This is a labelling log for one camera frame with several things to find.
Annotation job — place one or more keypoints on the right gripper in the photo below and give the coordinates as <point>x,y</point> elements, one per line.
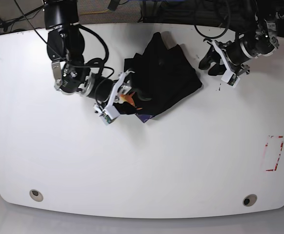
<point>108,92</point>

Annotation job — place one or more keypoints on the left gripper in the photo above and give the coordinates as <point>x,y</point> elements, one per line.
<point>212,60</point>

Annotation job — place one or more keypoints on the black T-shirt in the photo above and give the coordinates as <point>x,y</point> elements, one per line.
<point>163,73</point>

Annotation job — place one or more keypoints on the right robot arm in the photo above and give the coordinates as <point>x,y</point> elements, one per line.
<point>74,75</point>

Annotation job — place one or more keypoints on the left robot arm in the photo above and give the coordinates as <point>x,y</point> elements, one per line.
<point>259,38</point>

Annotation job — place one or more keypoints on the red tape rectangle marking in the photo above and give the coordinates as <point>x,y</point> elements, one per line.
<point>272,153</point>

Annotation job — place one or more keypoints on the left table grommet hole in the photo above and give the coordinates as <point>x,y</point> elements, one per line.
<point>36,195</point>

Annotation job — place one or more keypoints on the table grommet hole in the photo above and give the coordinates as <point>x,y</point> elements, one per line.
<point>249,200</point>
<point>36,195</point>

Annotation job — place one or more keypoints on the right table grommet hole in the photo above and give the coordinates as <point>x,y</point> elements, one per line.
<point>249,200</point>

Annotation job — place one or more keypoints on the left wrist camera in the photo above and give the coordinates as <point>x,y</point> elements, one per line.
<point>230,78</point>

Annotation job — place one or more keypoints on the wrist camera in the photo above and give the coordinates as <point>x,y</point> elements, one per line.
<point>109,114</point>
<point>230,78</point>

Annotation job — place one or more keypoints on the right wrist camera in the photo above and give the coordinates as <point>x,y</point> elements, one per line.
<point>109,114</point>

